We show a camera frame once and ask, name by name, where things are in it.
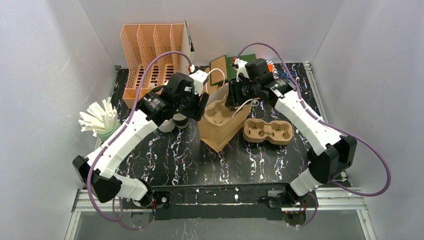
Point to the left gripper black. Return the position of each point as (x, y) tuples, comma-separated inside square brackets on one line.
[(201, 105)]

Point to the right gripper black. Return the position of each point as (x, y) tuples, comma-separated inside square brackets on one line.
[(232, 94)]

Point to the stack of paper cups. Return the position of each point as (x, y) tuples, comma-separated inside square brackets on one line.
[(180, 121)]

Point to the tan paper bag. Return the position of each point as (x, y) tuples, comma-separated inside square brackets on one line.
[(216, 137)]

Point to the cardboard two-cup carrier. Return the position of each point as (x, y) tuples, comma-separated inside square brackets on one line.
[(276, 132)]

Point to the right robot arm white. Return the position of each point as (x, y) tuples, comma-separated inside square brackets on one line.
[(330, 154)]

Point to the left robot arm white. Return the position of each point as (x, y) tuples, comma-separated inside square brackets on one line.
[(98, 169)]

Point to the orange paper bag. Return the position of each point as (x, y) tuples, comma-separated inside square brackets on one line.
[(271, 67)]

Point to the stack of white lids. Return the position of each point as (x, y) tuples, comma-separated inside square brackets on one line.
[(167, 126)]

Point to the white folder in organizer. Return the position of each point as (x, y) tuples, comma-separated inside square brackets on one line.
[(187, 47)]

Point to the pink desk file organizer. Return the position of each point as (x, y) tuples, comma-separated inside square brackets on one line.
[(153, 53)]

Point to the green cup holder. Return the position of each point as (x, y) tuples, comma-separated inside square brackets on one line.
[(105, 136)]

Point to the white wrapped straws bundle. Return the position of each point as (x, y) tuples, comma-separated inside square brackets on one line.
[(98, 118)]

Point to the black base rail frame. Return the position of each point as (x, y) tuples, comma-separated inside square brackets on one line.
[(232, 212)]

